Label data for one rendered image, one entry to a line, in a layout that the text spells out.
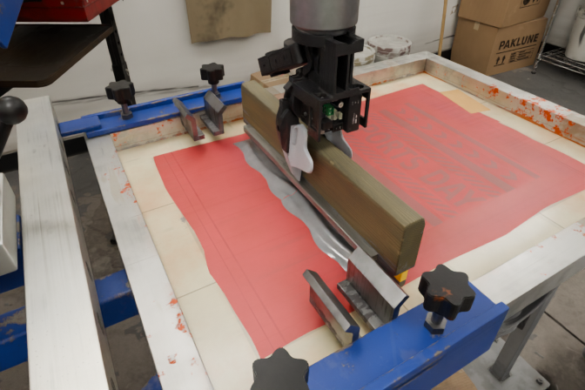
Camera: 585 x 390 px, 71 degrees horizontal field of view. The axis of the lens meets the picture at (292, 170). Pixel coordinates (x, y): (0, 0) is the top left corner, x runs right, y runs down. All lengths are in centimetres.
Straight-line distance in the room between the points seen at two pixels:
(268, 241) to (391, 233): 17
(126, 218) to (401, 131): 49
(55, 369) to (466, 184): 56
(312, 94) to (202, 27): 212
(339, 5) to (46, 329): 39
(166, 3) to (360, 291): 225
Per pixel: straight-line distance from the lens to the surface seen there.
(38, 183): 58
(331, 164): 51
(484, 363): 166
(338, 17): 45
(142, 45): 256
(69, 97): 260
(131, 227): 54
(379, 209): 45
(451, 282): 38
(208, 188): 64
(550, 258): 55
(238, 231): 56
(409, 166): 70
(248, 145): 71
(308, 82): 50
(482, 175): 71
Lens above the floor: 134
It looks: 35 degrees down
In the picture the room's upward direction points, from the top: straight up
